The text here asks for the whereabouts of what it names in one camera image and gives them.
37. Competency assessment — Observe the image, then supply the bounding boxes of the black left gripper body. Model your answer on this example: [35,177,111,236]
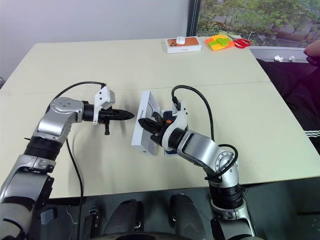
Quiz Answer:
[97,110,114,136]

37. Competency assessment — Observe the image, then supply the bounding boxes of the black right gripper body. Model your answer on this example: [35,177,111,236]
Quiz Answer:
[149,115,176,145]

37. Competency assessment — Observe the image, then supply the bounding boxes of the white phone box lid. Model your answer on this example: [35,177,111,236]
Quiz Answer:
[131,90,163,157]

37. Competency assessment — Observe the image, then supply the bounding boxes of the white box with orange phone print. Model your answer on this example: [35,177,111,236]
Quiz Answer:
[165,36,203,55]

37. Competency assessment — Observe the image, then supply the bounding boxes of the small dark grey box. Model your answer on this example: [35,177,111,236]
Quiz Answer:
[40,207,59,225]

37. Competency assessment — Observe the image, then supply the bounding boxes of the dark rounded shape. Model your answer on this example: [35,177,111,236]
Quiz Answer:
[106,199,145,238]
[169,193,202,236]

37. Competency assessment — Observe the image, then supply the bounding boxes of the colourful building block toy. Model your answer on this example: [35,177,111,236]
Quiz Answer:
[204,34,236,53]

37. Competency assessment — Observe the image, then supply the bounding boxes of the red scissors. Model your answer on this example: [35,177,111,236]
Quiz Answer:
[233,37,252,49]

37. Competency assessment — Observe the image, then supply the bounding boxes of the person in black clothes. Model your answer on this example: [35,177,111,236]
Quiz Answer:
[256,39,320,166]

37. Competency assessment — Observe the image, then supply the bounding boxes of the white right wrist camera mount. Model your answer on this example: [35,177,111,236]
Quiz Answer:
[159,99,189,151]

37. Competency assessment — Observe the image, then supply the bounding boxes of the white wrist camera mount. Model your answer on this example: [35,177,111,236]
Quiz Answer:
[92,85,117,126]
[159,99,189,151]

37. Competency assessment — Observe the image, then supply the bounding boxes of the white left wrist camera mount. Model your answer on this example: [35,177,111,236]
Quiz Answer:
[92,85,117,126]

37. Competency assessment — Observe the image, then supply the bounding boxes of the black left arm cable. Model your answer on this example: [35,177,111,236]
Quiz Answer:
[47,81,108,226]

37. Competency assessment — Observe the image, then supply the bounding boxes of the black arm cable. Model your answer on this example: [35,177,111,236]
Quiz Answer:
[170,85,239,182]
[47,81,108,226]

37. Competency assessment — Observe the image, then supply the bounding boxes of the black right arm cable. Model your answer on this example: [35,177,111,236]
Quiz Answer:
[170,85,239,182]

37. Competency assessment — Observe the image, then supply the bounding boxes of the dark window frame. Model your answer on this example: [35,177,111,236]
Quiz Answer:
[186,0,202,38]

